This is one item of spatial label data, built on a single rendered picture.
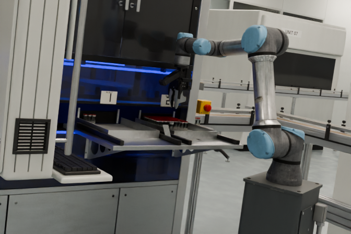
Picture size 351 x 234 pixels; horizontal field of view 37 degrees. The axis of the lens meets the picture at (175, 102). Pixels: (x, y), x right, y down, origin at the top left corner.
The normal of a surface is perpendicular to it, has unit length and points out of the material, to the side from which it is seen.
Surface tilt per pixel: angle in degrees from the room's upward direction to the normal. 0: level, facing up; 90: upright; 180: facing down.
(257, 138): 97
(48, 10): 90
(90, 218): 90
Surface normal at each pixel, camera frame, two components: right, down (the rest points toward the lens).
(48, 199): 0.58, 0.15
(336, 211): -0.80, -0.04
